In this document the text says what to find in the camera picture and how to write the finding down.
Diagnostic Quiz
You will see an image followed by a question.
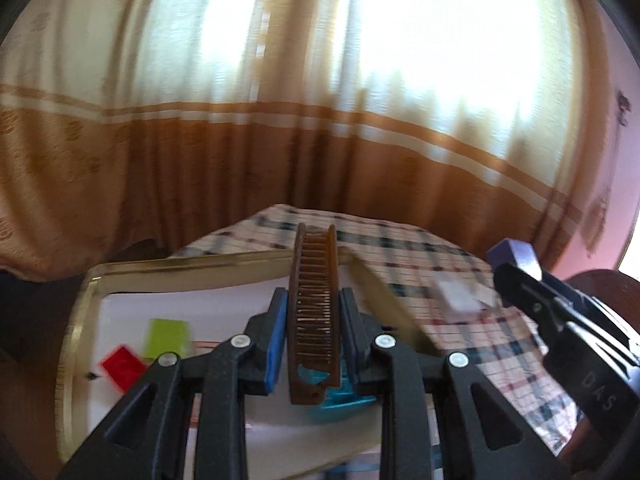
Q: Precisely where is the cream and orange curtain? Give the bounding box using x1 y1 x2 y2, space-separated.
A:
0 0 621 283

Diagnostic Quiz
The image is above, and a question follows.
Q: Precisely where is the purple block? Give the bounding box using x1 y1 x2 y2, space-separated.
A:
487 239 543 283

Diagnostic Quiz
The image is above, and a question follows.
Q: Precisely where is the brown comb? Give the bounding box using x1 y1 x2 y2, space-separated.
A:
287 222 346 406

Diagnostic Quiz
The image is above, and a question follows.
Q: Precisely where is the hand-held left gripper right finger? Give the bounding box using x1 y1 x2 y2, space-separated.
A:
339 287 571 480

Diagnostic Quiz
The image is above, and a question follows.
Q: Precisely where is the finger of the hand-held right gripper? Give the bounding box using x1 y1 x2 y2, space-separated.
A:
492 261 576 346
540 270 598 311

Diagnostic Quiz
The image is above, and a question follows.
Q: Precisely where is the gold tin tray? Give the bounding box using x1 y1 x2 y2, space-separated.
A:
57 251 436 467

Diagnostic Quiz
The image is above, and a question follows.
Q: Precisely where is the teal toy brick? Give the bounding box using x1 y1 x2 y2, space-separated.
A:
297 365 378 411

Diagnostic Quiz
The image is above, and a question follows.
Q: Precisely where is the small white box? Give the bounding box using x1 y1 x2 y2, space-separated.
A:
432 276 478 315
472 292 502 317

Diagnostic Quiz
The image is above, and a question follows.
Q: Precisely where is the plaid tablecloth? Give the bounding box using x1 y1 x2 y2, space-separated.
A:
170 203 586 456

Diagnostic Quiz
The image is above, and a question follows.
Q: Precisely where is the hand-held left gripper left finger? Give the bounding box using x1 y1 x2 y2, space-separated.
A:
55 287 291 480

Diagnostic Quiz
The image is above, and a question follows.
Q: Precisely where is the red toy brick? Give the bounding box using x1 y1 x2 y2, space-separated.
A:
100 345 149 391

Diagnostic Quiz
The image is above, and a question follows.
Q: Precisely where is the green block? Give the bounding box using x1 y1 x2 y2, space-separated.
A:
144 319 193 361

